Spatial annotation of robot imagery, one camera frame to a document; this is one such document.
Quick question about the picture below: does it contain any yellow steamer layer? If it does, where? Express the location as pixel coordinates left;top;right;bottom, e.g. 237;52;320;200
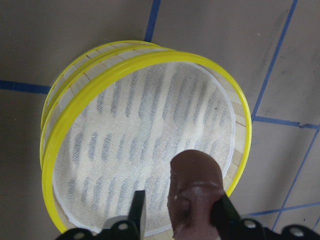
40;40;160;130
40;46;252;236

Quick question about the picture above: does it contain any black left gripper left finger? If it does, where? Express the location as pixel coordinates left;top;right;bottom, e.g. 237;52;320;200
128;190;146;225

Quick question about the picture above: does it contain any brown bun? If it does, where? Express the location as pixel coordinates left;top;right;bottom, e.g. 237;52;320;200
167;150;225;240

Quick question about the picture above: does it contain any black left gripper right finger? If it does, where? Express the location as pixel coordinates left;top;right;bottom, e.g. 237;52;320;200
212;193;241;228

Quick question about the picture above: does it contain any white steamer cloth liner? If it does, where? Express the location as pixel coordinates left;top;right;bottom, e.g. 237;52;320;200
52;62;236;236

